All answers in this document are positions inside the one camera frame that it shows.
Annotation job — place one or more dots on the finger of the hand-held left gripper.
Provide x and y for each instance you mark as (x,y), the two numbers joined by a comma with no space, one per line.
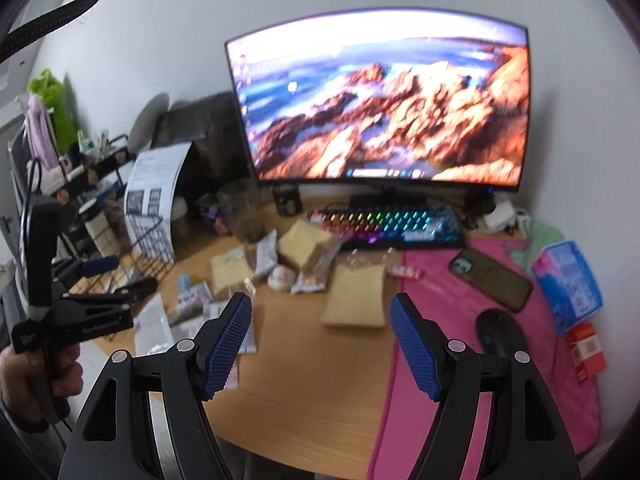
(135,290)
(100,265)

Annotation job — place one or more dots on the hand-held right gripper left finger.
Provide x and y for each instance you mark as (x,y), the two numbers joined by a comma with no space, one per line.
(227,347)

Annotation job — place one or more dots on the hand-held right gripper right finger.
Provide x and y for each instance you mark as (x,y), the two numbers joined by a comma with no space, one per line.
(415,355)

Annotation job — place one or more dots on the pale bread slice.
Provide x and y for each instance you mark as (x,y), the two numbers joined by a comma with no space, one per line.
(227,270)

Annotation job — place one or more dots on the large bread slice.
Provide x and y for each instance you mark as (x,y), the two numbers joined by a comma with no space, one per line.
(355,297)

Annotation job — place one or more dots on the blue bird toy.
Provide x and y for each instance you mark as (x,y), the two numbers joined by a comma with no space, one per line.
(280,277)

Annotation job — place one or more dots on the blue white snack bar packet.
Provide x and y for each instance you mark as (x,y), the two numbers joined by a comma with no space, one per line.
(315,270)

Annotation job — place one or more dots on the bread with brown crust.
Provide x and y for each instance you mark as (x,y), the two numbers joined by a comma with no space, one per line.
(300,242)

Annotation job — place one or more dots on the person's left forearm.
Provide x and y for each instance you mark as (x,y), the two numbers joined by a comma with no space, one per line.
(22,452)

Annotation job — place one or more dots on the person's left hand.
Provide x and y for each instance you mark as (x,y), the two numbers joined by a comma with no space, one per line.
(20,375)

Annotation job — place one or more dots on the white tumbler with black lid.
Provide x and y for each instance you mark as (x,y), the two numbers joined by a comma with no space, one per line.
(94,227)

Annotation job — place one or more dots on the white flat pouch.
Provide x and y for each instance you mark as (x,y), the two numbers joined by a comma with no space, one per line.
(150,325)

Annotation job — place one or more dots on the small white red-print packet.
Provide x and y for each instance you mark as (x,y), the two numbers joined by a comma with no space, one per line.
(187,331)

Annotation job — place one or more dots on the blue white sachet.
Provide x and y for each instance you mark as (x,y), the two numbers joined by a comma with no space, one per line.
(195,295)

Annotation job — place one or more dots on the red snack stick packet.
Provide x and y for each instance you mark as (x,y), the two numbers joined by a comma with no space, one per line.
(405,272)

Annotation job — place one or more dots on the black computer mouse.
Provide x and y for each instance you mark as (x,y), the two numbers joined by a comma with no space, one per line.
(500,332)

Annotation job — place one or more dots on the pink desk mat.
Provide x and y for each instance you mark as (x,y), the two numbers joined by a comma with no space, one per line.
(500,400)

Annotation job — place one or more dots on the printed paper sheet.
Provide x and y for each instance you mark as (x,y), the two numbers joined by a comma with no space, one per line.
(155,175)

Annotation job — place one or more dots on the black rack with stickers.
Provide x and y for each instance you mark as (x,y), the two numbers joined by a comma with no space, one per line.
(107,157)

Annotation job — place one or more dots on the smartphone in dark case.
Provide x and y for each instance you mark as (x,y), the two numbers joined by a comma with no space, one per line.
(492,280)

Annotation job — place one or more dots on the white green tube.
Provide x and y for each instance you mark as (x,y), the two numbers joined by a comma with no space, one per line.
(83,142)

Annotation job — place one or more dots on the pink hanging cloth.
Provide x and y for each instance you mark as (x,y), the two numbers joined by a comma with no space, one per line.
(40,132)

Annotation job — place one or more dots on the backlit mechanical keyboard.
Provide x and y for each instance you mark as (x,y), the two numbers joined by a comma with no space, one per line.
(390,227)

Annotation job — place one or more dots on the clear glass jar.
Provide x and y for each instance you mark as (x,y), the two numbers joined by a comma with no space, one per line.
(245,215)

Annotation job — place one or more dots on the green plush toy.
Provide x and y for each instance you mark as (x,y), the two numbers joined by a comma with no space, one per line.
(52,105)

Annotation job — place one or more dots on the round grey disc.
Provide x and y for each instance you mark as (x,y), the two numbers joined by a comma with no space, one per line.
(145,122)

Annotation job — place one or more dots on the white power adapter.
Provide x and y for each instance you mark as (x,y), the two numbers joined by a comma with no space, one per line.
(502,215)

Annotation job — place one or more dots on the blue tissue pack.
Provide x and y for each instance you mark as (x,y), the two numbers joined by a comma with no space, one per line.
(567,285)

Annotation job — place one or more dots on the orange small box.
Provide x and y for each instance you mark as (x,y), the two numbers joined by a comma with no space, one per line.
(586,352)

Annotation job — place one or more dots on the green cloth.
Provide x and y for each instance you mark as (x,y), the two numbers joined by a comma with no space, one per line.
(542,240)

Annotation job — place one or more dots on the black display box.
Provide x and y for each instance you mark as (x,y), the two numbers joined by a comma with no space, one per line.
(210,130)

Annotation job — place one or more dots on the curved computer monitor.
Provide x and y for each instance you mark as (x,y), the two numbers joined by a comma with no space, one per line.
(380,100)

